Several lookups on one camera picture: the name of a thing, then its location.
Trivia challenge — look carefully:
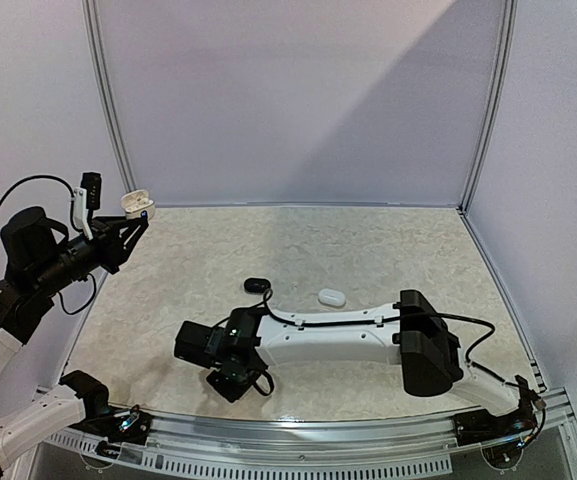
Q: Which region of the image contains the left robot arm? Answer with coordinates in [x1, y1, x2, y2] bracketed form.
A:
[0, 206, 149, 478]

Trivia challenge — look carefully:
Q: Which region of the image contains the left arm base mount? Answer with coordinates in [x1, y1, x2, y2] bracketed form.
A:
[70, 404, 154, 446]

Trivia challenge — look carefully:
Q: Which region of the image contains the aluminium front rail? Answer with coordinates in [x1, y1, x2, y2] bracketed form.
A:
[16, 389, 577, 479]

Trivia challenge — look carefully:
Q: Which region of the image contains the white oval charging case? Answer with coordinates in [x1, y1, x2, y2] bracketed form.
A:
[318, 288, 346, 307]

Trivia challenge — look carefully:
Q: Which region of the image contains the left aluminium frame post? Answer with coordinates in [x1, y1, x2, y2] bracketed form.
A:
[82, 0, 138, 193]

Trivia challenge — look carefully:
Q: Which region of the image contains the aluminium frame post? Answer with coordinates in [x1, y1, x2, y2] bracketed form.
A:
[82, 0, 138, 193]
[457, 0, 517, 216]

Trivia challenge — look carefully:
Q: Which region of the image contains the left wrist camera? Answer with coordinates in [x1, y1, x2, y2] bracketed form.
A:
[71, 172, 102, 240]

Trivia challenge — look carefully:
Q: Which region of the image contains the black oval charging case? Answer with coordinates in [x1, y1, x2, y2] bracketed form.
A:
[243, 277, 271, 295]

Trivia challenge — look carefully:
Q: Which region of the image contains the white case with black window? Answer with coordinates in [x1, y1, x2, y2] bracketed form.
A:
[120, 189, 156, 220]

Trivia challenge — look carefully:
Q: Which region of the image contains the right aluminium frame post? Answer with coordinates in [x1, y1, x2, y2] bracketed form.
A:
[457, 0, 517, 216]

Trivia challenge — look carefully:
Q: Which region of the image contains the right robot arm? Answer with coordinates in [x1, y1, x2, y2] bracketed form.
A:
[173, 289, 540, 436]

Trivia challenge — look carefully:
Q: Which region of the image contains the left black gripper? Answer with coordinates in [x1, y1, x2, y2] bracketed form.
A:
[34, 214, 148, 295]

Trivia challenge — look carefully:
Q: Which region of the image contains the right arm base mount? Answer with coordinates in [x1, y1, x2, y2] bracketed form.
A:
[452, 397, 537, 446]

